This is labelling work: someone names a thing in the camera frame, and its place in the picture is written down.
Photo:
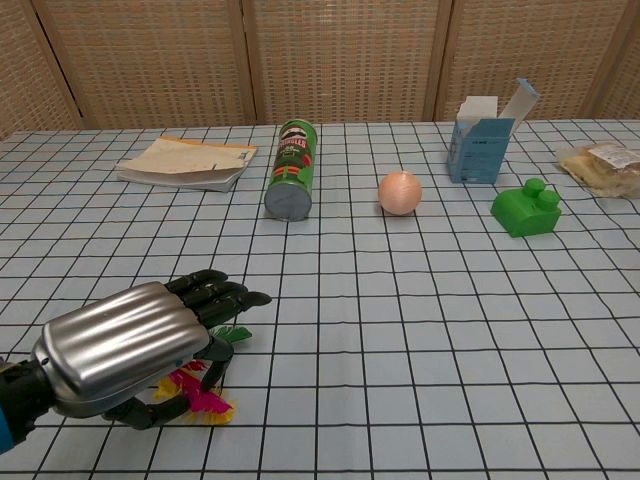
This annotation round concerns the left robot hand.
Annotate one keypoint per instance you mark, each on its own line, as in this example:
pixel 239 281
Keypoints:
pixel 135 350

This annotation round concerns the colourful feather toy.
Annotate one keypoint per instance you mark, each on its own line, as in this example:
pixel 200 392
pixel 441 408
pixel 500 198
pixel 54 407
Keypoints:
pixel 205 395

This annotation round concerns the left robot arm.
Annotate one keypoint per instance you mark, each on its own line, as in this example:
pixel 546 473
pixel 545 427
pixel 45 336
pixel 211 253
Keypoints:
pixel 15 405

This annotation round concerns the beige paper notebook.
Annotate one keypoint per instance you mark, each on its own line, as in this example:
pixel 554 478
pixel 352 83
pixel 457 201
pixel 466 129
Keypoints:
pixel 185 165

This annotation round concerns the green Pringles can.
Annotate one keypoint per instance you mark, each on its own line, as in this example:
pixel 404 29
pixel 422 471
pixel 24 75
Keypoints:
pixel 292 170

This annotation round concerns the blue checked tablecloth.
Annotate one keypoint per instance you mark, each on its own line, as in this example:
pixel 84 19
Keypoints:
pixel 380 320

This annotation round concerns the peach ball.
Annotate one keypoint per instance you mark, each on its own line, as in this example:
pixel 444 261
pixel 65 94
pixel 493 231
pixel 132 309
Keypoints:
pixel 400 193

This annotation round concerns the woven folding screen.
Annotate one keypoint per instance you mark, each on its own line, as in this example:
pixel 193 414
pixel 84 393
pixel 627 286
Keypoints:
pixel 320 60

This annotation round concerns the open blue carton box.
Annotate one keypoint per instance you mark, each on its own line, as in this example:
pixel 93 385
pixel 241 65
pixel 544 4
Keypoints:
pixel 485 140

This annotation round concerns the green toy brick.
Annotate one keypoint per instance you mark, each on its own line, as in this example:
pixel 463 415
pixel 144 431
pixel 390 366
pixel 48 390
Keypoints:
pixel 527 209

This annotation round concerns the packaged bread snack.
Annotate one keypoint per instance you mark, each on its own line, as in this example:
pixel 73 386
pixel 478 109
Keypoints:
pixel 607 167

